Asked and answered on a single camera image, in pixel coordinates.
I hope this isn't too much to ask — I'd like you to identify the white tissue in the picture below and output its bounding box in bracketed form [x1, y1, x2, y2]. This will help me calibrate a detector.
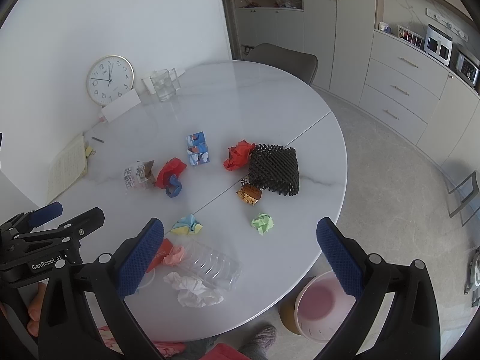
[163, 272, 224, 308]

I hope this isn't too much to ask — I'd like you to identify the pink paper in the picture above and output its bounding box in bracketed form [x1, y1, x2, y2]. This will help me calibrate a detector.
[162, 245, 185, 267]

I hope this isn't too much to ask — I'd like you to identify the clear printed plastic bag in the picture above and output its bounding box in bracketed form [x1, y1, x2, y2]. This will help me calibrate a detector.
[123, 161, 156, 190]

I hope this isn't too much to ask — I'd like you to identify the blue yellow paper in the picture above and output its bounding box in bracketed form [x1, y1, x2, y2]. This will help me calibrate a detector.
[171, 214, 203, 236]

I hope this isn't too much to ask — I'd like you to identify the clear plastic bottle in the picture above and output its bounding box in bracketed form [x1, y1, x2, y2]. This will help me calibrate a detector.
[179, 240, 242, 291]

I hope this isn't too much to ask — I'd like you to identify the red and blue wrapper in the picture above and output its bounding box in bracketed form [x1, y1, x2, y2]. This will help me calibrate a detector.
[154, 158, 187, 198]

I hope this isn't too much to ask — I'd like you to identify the green paper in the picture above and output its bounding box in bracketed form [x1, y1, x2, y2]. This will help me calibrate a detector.
[250, 213, 274, 235]

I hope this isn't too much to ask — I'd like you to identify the blue printed carton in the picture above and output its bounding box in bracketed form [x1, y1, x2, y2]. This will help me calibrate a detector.
[186, 132, 210, 166]

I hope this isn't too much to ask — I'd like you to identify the brown snack wrapper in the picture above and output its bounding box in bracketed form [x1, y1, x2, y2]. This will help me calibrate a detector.
[237, 184, 262, 206]

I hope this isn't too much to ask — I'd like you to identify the black foam mesh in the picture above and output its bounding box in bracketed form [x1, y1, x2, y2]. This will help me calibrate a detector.
[247, 144, 300, 196]

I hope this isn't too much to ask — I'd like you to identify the red paper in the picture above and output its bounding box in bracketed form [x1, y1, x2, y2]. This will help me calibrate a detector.
[223, 140, 256, 172]

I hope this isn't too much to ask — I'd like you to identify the pink white trash bin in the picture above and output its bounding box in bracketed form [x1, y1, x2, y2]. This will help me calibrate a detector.
[294, 271, 356, 344]

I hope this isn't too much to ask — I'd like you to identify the person's left hand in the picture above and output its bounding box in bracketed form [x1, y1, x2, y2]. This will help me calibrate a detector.
[27, 282, 47, 337]

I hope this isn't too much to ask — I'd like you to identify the open notebook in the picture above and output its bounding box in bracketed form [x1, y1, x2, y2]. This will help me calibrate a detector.
[46, 134, 88, 203]

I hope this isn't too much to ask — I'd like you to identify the brown cork mat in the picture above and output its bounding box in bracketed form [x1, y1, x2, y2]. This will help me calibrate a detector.
[279, 297, 301, 336]

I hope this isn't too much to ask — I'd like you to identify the red packet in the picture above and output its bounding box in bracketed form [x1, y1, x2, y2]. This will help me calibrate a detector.
[145, 238, 173, 273]

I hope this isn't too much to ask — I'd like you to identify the small dark pen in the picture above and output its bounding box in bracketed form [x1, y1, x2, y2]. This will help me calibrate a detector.
[92, 136, 105, 143]

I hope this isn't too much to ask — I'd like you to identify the grey stool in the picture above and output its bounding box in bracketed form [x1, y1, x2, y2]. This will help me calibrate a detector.
[445, 171, 479, 228]

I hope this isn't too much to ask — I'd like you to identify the person's slippered foot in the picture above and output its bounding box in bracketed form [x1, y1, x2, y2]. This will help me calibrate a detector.
[238, 324, 278, 360]

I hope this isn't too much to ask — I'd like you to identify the clear glass container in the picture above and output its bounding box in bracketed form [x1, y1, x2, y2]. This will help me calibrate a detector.
[151, 68, 181, 102]

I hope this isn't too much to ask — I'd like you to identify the silver microwave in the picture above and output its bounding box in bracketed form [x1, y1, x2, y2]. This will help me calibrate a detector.
[455, 47, 479, 88]

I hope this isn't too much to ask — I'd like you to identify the grey dining chair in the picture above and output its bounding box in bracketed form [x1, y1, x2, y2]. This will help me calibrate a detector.
[245, 43, 318, 86]

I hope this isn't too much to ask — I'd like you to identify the round white wall clock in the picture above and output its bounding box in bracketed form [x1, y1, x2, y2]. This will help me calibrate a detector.
[86, 55, 134, 107]

